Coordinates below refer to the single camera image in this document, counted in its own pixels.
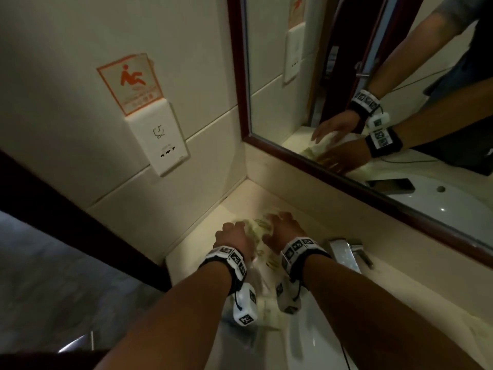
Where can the person's right hand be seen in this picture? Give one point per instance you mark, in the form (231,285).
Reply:
(287,229)

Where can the person's left hand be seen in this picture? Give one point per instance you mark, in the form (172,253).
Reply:
(235,238)

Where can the pile of cream toiletry packets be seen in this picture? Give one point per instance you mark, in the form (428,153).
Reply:
(258,229)

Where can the person's left forearm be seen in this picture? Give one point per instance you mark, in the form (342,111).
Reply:
(173,323)

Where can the person's right forearm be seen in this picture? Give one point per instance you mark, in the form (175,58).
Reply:
(377,315)

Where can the black wristband with marker tags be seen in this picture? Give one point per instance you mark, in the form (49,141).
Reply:
(302,250)
(227,260)

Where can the chrome square faucet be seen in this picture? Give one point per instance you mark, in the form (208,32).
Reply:
(342,254)

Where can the white oval sink basin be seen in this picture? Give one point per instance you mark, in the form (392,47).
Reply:
(312,342)

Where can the dark wood framed mirror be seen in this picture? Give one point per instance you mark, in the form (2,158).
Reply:
(269,73)

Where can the orange slip warning sticker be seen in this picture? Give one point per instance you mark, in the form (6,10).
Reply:
(131,82)

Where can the dark red wooden door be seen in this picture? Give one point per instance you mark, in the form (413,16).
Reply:
(38,362)

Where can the white wall socket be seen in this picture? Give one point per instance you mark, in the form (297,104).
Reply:
(160,138)

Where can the dark wooden door frame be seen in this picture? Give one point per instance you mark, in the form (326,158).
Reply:
(77,219)

